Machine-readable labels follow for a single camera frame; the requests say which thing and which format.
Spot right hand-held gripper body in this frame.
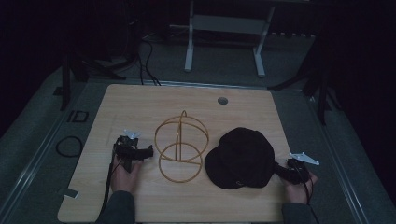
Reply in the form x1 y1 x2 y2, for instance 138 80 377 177
285 151 320 185

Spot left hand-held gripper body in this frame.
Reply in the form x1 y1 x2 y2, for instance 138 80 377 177
113 128 142 174

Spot gold wire hat stand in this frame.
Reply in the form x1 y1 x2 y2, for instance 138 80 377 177
154 109 210 184

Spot black cap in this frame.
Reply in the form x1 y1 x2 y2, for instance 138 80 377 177
204 126 276 190

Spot person's left hand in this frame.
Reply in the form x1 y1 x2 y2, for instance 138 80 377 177
110 154 144 196

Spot grey tape piece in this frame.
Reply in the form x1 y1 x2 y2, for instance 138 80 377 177
63 188 80 200

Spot black tripod stand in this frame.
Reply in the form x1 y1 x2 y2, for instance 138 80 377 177
59 46 127 112
267 40 342 127

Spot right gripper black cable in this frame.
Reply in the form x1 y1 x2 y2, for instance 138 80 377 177
301 174 321 224

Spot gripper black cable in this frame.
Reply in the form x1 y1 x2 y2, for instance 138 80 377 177
98 148 126 220
301 174 321 224

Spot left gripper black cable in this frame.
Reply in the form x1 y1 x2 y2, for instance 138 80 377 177
98 148 126 220

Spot black cable loop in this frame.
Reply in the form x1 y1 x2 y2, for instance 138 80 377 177
55 135 84 159

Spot black floor cables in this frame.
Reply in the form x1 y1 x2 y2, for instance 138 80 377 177
135 34 163 87

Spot white metal table frame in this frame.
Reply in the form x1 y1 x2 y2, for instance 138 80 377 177
184 0 276 78

